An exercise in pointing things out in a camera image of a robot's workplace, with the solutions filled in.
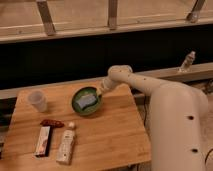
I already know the green ceramic bowl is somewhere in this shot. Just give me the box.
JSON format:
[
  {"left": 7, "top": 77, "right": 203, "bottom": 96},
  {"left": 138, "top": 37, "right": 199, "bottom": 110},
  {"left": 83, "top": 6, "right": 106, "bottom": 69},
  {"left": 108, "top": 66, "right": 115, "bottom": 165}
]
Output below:
[{"left": 71, "top": 87, "right": 102, "bottom": 116}]

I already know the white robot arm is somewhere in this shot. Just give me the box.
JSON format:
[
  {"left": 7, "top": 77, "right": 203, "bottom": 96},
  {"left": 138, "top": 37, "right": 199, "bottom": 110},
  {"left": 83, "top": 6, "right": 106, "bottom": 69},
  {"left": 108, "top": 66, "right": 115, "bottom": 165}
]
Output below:
[{"left": 100, "top": 65, "right": 209, "bottom": 171}]

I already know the blue sponge in bowl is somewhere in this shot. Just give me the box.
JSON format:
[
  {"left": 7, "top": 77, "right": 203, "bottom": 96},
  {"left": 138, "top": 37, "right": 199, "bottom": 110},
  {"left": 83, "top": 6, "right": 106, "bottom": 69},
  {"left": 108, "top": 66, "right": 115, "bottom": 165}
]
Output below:
[{"left": 76, "top": 94, "right": 97, "bottom": 110}]

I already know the translucent plastic cup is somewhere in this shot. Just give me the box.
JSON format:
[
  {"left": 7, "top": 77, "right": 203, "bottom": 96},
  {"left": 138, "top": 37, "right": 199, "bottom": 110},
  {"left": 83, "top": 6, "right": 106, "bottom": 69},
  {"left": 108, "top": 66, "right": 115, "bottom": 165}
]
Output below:
[{"left": 27, "top": 90, "right": 47, "bottom": 112}]

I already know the dark red snack packet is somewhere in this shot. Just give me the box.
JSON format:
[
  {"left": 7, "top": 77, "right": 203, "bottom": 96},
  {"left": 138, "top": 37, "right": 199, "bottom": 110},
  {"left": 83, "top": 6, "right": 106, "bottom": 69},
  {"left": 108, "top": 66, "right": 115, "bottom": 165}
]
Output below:
[{"left": 40, "top": 119, "right": 64, "bottom": 128}]

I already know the white plastic bottle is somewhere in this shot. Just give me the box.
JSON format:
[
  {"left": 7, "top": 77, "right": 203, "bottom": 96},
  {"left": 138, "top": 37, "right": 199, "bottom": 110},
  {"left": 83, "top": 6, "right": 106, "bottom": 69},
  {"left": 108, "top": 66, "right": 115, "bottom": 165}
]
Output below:
[{"left": 56, "top": 122, "right": 76, "bottom": 165}]

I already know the clear bottle on ledge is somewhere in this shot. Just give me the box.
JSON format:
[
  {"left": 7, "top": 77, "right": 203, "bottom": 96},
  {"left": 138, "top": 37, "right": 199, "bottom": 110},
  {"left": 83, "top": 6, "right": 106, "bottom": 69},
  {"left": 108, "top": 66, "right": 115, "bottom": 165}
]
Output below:
[{"left": 179, "top": 51, "right": 196, "bottom": 73}]

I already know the middle metal railing post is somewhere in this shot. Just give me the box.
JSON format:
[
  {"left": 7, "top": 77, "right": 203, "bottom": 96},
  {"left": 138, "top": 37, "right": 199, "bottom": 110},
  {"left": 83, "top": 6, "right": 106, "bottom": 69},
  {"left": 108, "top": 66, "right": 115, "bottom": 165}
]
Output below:
[{"left": 108, "top": 0, "right": 118, "bottom": 30}]

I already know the metal railing post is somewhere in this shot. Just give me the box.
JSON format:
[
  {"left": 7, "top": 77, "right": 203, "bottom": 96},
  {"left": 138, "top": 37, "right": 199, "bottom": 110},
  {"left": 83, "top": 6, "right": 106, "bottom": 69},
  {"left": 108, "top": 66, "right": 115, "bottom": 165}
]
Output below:
[
  {"left": 36, "top": 0, "right": 56, "bottom": 36},
  {"left": 186, "top": 0, "right": 205, "bottom": 23},
  {"left": 108, "top": 0, "right": 118, "bottom": 30}
]

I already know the left metal railing post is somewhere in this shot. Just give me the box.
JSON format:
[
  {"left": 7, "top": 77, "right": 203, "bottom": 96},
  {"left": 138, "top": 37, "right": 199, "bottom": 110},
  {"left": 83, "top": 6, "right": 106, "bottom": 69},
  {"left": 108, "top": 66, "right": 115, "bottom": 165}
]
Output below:
[{"left": 36, "top": 0, "right": 56, "bottom": 36}]

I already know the right metal railing post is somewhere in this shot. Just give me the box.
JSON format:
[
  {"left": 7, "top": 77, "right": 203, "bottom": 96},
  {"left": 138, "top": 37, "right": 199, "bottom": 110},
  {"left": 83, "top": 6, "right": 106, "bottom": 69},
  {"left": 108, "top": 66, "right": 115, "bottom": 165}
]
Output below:
[{"left": 186, "top": 0, "right": 205, "bottom": 23}]

